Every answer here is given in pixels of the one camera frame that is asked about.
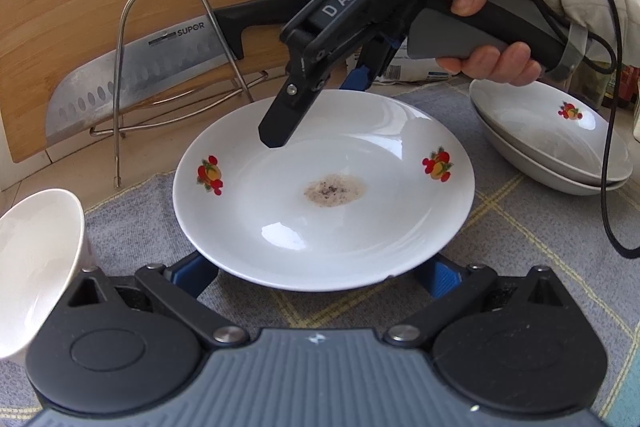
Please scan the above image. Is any stained white fruit print plate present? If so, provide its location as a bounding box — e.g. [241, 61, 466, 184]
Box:
[172, 89, 476, 293]

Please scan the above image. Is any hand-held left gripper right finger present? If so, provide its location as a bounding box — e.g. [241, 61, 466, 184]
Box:
[382, 257, 576, 350]

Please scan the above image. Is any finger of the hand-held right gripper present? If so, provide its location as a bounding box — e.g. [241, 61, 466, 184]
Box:
[258, 52, 332, 148]
[339, 34, 401, 92]

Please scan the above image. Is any steel cleaver with black handle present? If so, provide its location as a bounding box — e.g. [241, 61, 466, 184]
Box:
[45, 0, 326, 150]

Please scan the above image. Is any white flower print bowl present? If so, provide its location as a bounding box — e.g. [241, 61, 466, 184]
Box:
[0, 188, 93, 358]

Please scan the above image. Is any white and green bag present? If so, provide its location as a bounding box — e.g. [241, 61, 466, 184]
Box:
[372, 49, 473, 85]

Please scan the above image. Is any grey and teal checked towel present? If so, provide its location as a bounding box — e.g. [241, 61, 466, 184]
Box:
[0, 82, 640, 427]

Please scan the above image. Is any black cable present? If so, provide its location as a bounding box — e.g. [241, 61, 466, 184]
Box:
[500, 0, 640, 255]

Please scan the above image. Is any metal wire rack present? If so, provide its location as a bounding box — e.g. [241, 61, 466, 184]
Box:
[90, 0, 268, 188]

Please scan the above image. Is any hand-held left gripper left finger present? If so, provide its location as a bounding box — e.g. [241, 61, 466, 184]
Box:
[62, 253, 251, 350]

